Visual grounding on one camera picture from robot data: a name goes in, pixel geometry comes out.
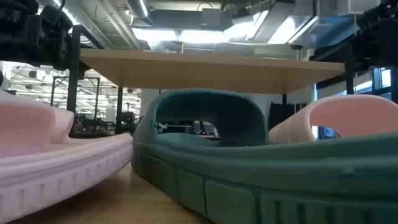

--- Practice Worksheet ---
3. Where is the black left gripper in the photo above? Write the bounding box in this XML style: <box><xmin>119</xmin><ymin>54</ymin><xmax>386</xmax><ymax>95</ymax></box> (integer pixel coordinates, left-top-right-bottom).
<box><xmin>0</xmin><ymin>0</ymin><xmax>73</xmax><ymax>71</ymax></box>

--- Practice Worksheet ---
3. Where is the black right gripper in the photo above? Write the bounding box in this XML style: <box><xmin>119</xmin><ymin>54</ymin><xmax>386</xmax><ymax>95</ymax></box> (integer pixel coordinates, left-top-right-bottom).
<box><xmin>353</xmin><ymin>0</ymin><xmax>398</xmax><ymax>68</ymax></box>

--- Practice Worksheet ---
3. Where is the pink foam slide sandal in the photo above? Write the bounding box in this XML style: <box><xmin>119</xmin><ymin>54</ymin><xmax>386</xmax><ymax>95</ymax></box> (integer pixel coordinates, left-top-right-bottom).
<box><xmin>269</xmin><ymin>94</ymin><xmax>398</xmax><ymax>144</ymax></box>
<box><xmin>0</xmin><ymin>90</ymin><xmax>134</xmax><ymax>224</ymax></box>

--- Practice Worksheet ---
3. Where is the green foam slide sandal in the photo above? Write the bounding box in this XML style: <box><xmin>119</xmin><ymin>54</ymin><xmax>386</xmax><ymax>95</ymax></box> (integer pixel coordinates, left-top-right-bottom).
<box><xmin>132</xmin><ymin>88</ymin><xmax>398</xmax><ymax>224</ymax></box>

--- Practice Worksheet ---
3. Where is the wooden shelf with black legs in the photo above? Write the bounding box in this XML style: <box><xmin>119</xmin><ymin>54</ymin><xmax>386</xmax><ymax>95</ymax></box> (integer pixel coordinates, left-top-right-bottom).
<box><xmin>67</xmin><ymin>24</ymin><xmax>355</xmax><ymax>139</ymax></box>

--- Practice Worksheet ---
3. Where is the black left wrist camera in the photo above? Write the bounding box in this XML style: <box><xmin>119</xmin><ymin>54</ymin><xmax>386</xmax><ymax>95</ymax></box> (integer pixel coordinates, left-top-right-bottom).
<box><xmin>39</xmin><ymin>4</ymin><xmax>74</xmax><ymax>34</ymax></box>

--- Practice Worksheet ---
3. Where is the black background stand frame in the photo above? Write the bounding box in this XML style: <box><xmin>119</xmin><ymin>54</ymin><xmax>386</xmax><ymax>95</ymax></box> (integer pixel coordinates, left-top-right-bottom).
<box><xmin>50</xmin><ymin>76</ymin><xmax>101</xmax><ymax>125</ymax></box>

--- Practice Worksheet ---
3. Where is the rectangular silver ventilation duct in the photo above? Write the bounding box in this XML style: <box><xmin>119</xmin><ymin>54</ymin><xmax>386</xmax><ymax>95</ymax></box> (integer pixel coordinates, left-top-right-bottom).
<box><xmin>269</xmin><ymin>0</ymin><xmax>382</xmax><ymax>48</ymax></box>

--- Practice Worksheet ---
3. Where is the round silver ventilation duct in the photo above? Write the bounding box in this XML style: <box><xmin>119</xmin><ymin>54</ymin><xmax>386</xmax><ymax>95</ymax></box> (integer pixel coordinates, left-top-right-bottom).
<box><xmin>126</xmin><ymin>0</ymin><xmax>150</xmax><ymax>19</ymax></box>

